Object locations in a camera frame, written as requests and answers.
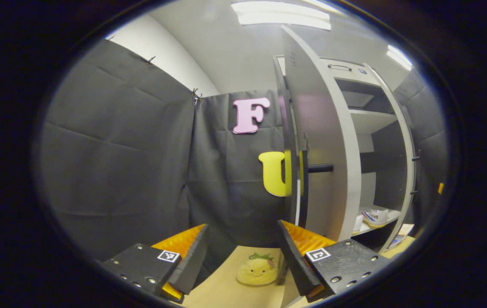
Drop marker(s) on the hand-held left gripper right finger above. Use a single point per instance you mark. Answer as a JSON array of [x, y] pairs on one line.
[[295, 261]]

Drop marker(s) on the white canvas shoe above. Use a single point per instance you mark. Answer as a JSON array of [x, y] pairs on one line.
[[376, 216], [357, 223]]

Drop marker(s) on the black backdrop cloth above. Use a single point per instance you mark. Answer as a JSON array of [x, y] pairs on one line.
[[429, 128], [119, 149]]

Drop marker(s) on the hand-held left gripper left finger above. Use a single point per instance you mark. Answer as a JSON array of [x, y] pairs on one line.
[[190, 261]]

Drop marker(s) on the white cabinet door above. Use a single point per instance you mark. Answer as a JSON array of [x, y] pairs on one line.
[[404, 128], [333, 128]]

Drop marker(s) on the yellow plush toy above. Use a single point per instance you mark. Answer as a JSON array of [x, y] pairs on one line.
[[256, 271]]

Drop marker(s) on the white shoe cabinet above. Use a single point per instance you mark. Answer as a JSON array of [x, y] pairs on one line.
[[372, 119]]

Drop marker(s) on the paper booklet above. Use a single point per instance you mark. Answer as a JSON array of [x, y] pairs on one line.
[[402, 235]]

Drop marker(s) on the small ceiling light panel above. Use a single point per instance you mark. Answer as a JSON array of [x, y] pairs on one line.
[[399, 57]]

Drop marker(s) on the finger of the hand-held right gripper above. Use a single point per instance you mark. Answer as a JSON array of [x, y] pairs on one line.
[[440, 188]]

